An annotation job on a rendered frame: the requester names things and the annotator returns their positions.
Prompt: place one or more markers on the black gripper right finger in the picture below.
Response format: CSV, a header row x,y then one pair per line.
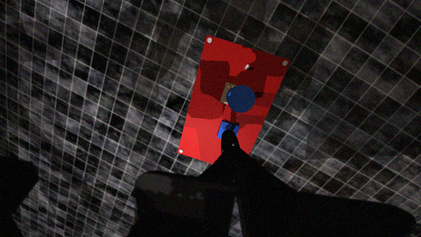
x,y
270,208

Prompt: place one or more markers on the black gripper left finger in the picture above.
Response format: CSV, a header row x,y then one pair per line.
x,y
207,198

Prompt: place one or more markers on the red circuit board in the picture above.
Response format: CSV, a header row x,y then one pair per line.
x,y
233,91

